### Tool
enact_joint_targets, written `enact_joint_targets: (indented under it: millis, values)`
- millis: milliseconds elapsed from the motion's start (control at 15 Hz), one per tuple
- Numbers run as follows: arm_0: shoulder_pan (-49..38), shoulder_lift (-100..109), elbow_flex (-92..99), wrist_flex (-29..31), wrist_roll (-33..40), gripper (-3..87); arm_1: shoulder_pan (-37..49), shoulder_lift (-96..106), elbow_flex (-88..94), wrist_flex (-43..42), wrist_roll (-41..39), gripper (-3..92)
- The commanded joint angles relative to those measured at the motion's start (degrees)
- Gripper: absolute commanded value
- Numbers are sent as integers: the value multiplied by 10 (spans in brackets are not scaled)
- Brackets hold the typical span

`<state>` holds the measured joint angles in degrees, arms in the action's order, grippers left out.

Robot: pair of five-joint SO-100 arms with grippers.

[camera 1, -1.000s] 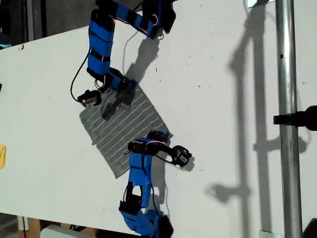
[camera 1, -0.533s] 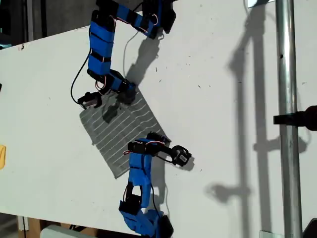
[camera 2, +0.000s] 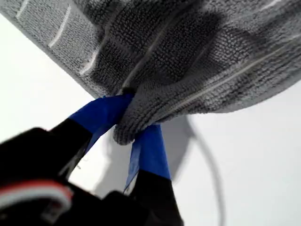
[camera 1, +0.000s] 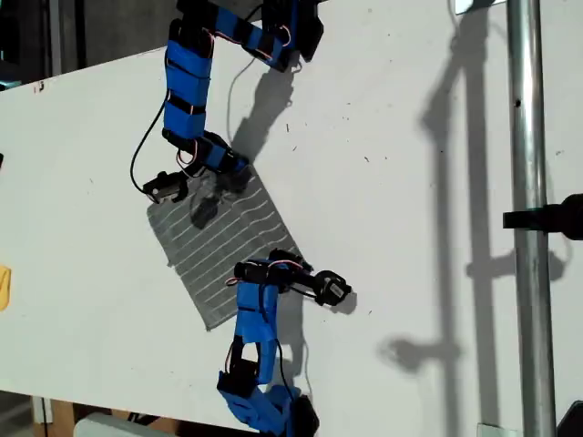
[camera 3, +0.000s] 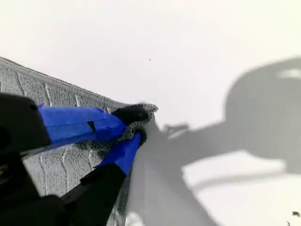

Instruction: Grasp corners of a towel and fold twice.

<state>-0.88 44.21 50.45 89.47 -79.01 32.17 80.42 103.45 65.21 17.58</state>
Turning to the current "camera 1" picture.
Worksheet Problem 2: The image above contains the grey striped towel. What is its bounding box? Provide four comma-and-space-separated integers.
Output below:
145, 163, 315, 332

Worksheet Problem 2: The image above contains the grey vertical bar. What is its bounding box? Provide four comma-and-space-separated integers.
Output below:
47, 0, 64, 76

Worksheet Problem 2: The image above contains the white container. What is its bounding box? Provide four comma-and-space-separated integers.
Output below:
72, 412, 183, 437

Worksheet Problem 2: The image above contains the black clamp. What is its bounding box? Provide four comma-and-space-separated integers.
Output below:
502, 193, 583, 241

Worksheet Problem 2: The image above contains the pale flat plate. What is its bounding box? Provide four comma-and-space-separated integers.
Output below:
476, 422, 523, 437

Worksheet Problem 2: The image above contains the yellow object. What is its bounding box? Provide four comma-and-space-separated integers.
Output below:
0, 263, 13, 313

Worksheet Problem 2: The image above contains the wooden table leg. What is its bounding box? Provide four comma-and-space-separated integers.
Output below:
49, 399, 77, 427

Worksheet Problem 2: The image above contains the white table leg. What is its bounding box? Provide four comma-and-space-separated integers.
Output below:
30, 395, 54, 425

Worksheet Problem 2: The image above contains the black round object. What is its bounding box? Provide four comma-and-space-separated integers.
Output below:
556, 399, 583, 437

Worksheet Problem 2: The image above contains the black camera box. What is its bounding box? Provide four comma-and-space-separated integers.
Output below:
142, 170, 189, 205
312, 269, 354, 307

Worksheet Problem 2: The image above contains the black camera cable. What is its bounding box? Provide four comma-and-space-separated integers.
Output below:
274, 339, 295, 401
129, 90, 169, 192

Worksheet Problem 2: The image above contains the steel post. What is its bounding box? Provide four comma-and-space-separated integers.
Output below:
505, 0, 559, 437

